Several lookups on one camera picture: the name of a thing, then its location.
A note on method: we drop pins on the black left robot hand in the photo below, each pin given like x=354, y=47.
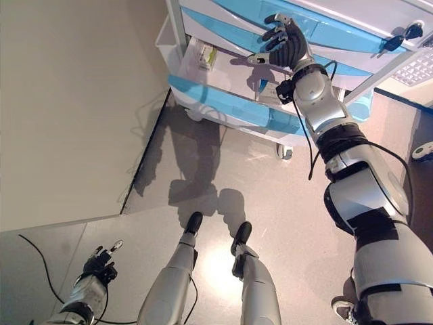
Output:
x=94, y=264

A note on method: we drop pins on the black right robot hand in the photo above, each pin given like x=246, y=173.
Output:
x=291, y=47

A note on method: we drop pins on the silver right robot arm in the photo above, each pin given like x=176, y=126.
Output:
x=365, y=196

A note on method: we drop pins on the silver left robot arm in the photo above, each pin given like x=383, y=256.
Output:
x=88, y=291

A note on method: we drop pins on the white lockable cart drawer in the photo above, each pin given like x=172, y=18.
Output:
x=355, y=13

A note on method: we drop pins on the green white medicine box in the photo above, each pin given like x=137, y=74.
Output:
x=207, y=57

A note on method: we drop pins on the silver left robot leg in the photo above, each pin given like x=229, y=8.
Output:
x=169, y=287

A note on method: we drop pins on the silver robot leg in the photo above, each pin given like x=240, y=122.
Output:
x=169, y=287
x=258, y=291

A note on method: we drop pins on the blue lidded waste bin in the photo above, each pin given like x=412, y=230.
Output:
x=362, y=106

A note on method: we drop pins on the white cart caster wheel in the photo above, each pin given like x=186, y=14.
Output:
x=285, y=151
x=194, y=115

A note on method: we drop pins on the black keys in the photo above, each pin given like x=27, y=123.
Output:
x=395, y=42

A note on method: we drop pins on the black left robot foot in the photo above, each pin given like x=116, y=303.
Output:
x=193, y=223

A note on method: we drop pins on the black robot foot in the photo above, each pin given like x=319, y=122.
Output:
x=243, y=233
x=193, y=223

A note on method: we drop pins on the white medical cart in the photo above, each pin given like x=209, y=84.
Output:
x=176, y=20

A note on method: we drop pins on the white side bin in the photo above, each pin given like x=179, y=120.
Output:
x=167, y=44

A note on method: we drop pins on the black right robot foot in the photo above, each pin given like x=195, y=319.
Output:
x=243, y=233

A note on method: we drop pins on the silver right robot leg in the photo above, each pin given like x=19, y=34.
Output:
x=258, y=291

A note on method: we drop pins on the white bed caster wheel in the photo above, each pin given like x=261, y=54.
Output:
x=423, y=150

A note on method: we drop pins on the brown white sneaker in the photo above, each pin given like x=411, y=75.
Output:
x=343, y=311

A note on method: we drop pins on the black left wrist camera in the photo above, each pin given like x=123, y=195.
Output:
x=110, y=272

